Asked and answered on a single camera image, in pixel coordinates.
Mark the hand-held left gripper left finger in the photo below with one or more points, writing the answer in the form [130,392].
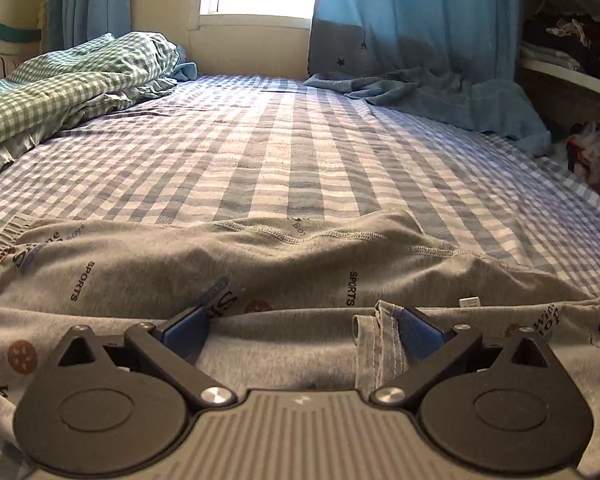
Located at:
[187,331]

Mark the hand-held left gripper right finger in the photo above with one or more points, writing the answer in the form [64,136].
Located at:
[421,335]

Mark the grey printed pants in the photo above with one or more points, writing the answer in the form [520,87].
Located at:
[280,270]

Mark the dark and white cloth bundle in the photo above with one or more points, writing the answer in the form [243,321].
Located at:
[587,152]

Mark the blue checked bed sheet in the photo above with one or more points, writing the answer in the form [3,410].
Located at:
[280,160]

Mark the green checked quilt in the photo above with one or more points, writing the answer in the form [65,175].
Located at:
[80,85]

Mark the pile of dark clothes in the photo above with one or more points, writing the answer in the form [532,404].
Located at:
[580,40]

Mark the bright blue star curtain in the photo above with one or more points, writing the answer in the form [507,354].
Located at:
[410,10]

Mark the striped headboard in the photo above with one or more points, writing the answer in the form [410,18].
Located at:
[0,62]

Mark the grey-blue star curtain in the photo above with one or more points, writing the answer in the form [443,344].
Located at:
[90,0]

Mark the white wall shelf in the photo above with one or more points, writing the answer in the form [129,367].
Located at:
[555,67]

